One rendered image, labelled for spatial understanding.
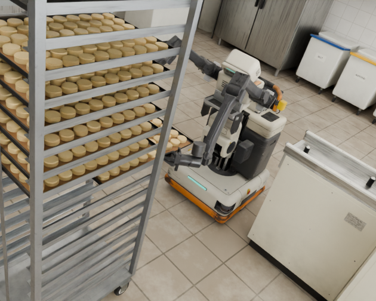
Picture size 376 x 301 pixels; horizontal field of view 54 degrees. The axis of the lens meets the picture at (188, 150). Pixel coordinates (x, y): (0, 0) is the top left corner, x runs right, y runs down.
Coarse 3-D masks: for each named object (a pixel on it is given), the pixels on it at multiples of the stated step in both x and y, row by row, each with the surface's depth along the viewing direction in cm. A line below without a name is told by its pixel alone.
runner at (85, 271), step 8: (128, 240) 200; (120, 248) 192; (104, 256) 189; (112, 256) 190; (96, 264) 181; (80, 272) 178; (88, 272) 179; (72, 280) 171; (56, 288) 168; (48, 296) 163
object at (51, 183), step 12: (132, 144) 161; (144, 144) 163; (108, 156) 151; (120, 156) 155; (12, 168) 132; (72, 168) 139; (84, 168) 140; (96, 168) 145; (48, 180) 131; (60, 180) 135
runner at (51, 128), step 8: (152, 96) 142; (160, 96) 146; (168, 96) 151; (120, 104) 131; (128, 104) 134; (136, 104) 137; (96, 112) 123; (104, 112) 126; (112, 112) 130; (64, 120) 115; (72, 120) 117; (80, 120) 119; (88, 120) 122; (48, 128) 111; (56, 128) 114; (64, 128) 116
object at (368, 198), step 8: (288, 144) 227; (288, 152) 228; (296, 152) 224; (304, 152) 223; (304, 160) 222; (312, 160) 218; (312, 168) 220; (320, 168) 217; (328, 168) 214; (328, 176) 215; (336, 176) 212; (336, 184) 213; (344, 184) 210; (352, 184) 207; (352, 192) 208; (360, 192) 205; (368, 192) 204; (360, 200) 206; (368, 200) 203
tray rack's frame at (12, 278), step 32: (32, 0) 84; (32, 32) 89; (32, 64) 93; (32, 96) 98; (32, 128) 104; (0, 160) 129; (32, 160) 111; (0, 192) 138; (32, 192) 118; (32, 224) 126; (32, 256) 136; (64, 256) 213; (0, 288) 189; (32, 288) 147; (64, 288) 197; (96, 288) 202
